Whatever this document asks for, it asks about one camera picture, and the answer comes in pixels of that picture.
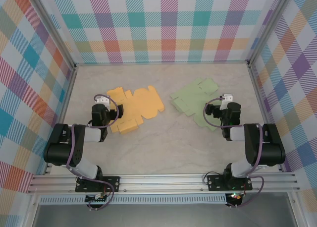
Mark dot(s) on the aluminium frame post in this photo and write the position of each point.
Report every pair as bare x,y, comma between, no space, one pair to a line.
268,26
53,30

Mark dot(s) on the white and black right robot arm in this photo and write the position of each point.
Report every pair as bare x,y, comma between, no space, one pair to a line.
267,147

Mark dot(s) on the long aluminium mounting rail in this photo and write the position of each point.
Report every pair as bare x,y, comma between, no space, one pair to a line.
161,181

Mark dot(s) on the aluminium side floor rail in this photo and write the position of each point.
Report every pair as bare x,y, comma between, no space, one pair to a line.
258,95
67,95

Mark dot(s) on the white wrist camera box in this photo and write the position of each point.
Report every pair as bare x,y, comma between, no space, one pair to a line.
102,100
227,98

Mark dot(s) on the grey metal sheet panel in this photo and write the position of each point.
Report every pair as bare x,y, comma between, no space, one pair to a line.
161,215

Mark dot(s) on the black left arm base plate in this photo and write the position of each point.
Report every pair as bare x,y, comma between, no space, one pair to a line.
115,183

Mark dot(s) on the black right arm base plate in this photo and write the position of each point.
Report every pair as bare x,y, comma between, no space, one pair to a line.
213,183

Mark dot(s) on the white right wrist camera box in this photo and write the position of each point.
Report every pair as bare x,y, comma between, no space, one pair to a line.
227,98

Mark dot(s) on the orange paper box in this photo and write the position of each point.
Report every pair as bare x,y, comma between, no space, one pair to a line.
143,105

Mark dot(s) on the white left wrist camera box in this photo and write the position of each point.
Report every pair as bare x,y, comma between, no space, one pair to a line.
102,100

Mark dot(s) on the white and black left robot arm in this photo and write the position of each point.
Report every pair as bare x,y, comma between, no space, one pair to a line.
62,147

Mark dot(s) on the green paper box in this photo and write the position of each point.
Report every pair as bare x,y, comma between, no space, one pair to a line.
190,98

